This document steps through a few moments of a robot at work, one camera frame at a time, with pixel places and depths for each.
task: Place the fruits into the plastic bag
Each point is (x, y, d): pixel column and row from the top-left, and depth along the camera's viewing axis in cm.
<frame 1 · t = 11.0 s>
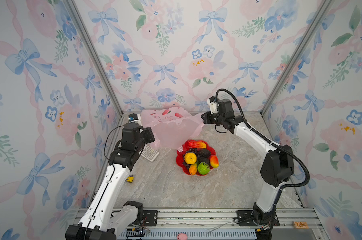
left hand: (151, 127, 74), fingers closed
right hand: (201, 114, 88), fingers closed
red flower-shaped plate: (182, 152, 89), point 10 cm above the table
white calculator: (149, 153, 97), point 2 cm above the table
red-yellow mango fruit: (197, 144, 97), point 6 cm above the table
dark grape bunch: (191, 150, 97), point 4 cm above the table
yellow fruit: (190, 158, 86), point 10 cm above the table
red-yellow pear: (214, 161, 87), point 8 cm above the table
green custard apple: (203, 168, 83), point 9 cm above the table
dark avocado: (204, 152, 92), point 7 cm above the table
dark avocado 2: (203, 159, 92), point 5 cm above the table

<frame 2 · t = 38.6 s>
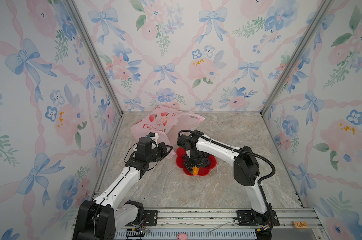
left hand: (173, 145, 80), fingers closed
right hand: (195, 168, 84), fingers open
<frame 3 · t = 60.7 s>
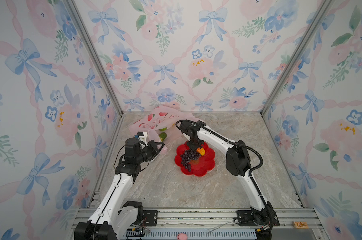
left hand: (165, 142, 77), fingers closed
right hand: (195, 144, 97), fingers open
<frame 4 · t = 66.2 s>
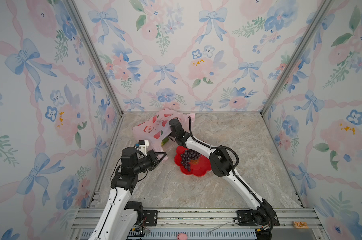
left hand: (166, 153, 73), fingers closed
right hand: (154, 121, 96), fingers open
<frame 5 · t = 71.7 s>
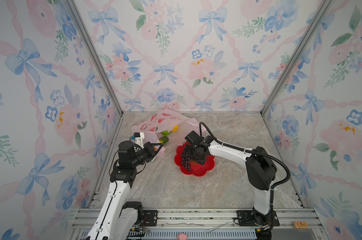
left hand: (163, 143, 73), fingers closed
right hand: (186, 156, 90), fingers open
